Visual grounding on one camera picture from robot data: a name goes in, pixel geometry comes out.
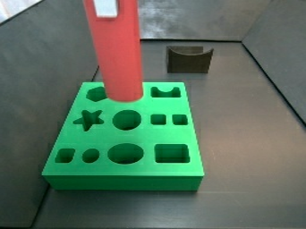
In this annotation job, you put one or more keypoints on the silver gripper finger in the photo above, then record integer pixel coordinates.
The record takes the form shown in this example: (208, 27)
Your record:
(107, 8)

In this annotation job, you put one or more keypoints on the red cylinder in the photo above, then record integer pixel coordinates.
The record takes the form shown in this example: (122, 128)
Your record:
(117, 40)

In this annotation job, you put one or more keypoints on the black cradle fixture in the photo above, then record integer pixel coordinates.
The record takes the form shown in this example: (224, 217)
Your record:
(188, 59)

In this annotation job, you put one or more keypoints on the green shape sorter block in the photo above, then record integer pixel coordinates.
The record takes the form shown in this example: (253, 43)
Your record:
(127, 146)

